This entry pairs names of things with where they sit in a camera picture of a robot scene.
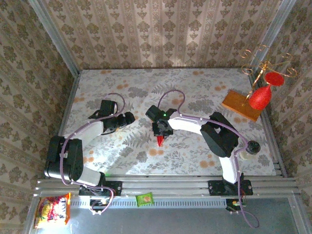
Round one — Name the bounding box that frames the floral patterned table cover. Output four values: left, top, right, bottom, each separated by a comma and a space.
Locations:
52, 69, 277, 176

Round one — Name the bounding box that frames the green snack packet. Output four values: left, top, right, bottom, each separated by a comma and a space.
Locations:
136, 192, 155, 208

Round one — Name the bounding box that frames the orange wooden block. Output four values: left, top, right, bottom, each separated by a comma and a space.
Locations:
222, 90, 263, 122

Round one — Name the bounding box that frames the small electronics board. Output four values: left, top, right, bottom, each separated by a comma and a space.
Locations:
225, 198, 247, 215
89, 197, 110, 216

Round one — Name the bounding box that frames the grey metal panel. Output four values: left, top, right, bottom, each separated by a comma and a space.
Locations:
23, 196, 307, 234

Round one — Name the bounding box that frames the small bottle with black cap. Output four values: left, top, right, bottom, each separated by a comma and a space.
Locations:
240, 140, 261, 161

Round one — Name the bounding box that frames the red plastic wine glass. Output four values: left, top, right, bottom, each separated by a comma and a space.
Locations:
249, 72, 285, 110

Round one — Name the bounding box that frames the red yellow snack bag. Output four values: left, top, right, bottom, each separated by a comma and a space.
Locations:
34, 192, 71, 229

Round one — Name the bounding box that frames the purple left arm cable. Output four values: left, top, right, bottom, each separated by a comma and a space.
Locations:
59, 92, 126, 216

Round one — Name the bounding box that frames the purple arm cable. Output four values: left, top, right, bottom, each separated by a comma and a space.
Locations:
59, 92, 126, 216
157, 89, 259, 229

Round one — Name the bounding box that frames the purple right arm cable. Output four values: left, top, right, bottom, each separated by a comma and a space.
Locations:
157, 89, 259, 229

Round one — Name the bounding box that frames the aluminium frame rail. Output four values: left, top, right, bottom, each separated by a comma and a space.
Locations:
34, 173, 302, 198

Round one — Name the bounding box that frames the aluminium table side rail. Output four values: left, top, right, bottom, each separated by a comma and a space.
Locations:
248, 72, 289, 177
45, 72, 81, 178

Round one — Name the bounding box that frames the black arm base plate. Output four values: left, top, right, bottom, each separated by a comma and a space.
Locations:
208, 179, 254, 196
78, 180, 122, 197

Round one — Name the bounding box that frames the grey slotted cable duct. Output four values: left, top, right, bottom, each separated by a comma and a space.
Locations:
70, 197, 227, 209

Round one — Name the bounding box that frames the aluminium corner post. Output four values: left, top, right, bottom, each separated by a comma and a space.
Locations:
27, 0, 80, 77
248, 0, 297, 74

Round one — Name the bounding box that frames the gold wire stand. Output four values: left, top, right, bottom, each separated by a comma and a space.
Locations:
240, 45, 298, 107

